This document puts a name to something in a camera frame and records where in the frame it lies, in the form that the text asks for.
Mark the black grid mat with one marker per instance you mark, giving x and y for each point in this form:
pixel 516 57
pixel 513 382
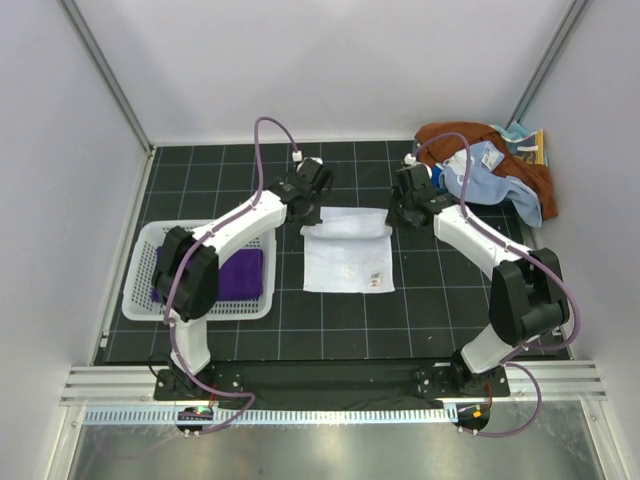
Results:
pixel 440 300

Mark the white slotted cable duct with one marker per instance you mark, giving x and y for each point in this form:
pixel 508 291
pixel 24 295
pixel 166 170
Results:
pixel 183 416

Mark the white towel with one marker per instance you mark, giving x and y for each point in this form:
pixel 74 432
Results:
pixel 348 252

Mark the purple towel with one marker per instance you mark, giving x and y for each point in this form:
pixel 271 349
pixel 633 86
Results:
pixel 239 278

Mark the yellow patterned cloth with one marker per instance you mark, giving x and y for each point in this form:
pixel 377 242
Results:
pixel 532 149

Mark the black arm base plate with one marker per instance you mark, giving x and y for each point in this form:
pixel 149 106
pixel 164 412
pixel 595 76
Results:
pixel 330 384

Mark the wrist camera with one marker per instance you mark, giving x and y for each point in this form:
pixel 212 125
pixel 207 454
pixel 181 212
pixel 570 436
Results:
pixel 309 164
pixel 410 161

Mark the aluminium front rail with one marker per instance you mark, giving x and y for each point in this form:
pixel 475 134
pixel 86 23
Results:
pixel 562 380

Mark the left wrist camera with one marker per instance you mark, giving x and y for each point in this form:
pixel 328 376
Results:
pixel 309 164

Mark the light blue towel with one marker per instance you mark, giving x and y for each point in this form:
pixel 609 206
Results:
pixel 495 174

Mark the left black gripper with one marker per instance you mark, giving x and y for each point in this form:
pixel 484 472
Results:
pixel 314 218

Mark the aluminium corner post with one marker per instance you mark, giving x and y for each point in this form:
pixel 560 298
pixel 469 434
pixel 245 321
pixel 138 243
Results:
pixel 97 57
pixel 551 55

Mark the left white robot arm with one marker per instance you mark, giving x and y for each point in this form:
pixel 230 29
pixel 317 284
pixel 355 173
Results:
pixel 217 240

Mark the white plastic mesh basket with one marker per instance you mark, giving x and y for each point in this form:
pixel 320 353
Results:
pixel 137 303

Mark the right aluminium corner post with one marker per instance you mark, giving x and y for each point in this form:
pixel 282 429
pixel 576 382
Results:
pixel 551 55

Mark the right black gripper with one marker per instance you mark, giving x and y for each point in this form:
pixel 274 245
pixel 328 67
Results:
pixel 393 219

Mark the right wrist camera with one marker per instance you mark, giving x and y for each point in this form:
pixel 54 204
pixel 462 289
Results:
pixel 410 161

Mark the brown towel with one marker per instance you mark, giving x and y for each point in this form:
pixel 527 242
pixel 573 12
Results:
pixel 511 136

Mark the left aluminium corner post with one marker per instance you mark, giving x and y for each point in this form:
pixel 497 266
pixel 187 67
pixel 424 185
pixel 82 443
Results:
pixel 97 57

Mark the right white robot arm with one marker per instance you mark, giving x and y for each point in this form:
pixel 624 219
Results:
pixel 525 299

